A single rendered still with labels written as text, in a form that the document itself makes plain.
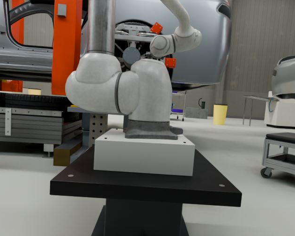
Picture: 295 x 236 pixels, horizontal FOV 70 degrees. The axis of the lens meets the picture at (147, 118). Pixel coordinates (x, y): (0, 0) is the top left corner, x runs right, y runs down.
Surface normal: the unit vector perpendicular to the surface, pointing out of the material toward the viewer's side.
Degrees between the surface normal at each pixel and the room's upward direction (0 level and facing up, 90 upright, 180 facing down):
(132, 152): 90
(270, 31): 90
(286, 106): 90
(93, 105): 131
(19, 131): 90
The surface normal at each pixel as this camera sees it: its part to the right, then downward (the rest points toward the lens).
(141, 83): -0.34, -0.01
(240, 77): 0.00, 0.08
